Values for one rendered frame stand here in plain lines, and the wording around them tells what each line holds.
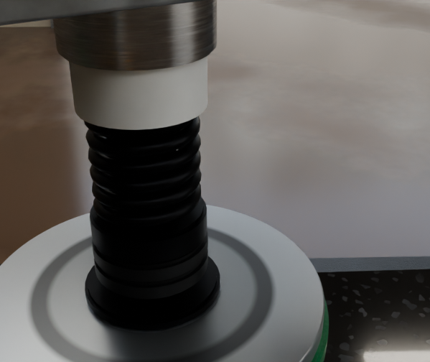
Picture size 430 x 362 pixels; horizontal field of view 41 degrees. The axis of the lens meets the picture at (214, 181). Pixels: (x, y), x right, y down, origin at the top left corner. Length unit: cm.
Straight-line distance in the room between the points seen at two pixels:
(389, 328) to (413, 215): 191
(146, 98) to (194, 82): 3
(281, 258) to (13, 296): 17
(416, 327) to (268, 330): 14
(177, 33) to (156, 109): 4
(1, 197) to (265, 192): 107
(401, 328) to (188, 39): 27
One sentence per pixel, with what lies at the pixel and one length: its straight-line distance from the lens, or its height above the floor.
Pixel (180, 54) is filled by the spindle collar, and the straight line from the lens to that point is 27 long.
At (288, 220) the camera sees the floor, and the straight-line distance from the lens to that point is 221.
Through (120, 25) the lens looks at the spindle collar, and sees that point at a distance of 26.
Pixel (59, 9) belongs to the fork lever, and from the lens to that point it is 23.
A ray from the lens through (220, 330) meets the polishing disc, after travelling 34.
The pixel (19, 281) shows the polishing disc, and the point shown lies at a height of 93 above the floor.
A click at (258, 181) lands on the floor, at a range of 247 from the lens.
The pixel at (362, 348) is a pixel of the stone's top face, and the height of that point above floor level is 87.
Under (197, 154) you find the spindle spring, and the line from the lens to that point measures 32.
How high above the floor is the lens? 116
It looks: 28 degrees down
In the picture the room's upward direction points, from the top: straight up
